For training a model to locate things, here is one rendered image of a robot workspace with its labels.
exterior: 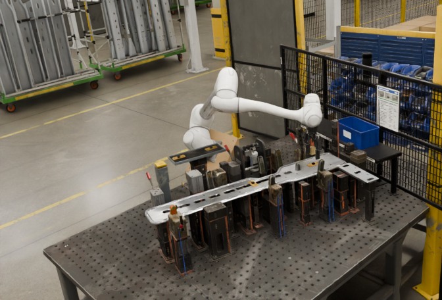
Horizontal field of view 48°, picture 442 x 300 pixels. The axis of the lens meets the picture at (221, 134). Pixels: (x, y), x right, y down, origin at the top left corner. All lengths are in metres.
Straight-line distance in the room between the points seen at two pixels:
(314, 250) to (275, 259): 0.24
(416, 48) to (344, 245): 2.46
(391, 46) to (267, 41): 1.39
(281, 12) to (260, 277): 3.33
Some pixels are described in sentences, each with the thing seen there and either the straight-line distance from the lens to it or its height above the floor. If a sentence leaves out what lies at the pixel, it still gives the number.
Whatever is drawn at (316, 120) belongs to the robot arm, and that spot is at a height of 1.41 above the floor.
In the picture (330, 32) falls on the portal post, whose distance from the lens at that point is 7.70.
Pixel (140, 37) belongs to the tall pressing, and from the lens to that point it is 11.11.
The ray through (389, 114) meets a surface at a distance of 3.56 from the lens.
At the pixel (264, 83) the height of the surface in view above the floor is 0.84.
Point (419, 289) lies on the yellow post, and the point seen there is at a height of 0.01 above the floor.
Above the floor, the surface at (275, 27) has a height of 1.52.
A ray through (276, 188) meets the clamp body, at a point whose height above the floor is 1.04.
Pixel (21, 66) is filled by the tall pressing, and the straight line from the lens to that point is 9.65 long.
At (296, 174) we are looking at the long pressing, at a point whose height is 1.00.
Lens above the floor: 2.47
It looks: 21 degrees down
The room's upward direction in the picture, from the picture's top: 6 degrees counter-clockwise
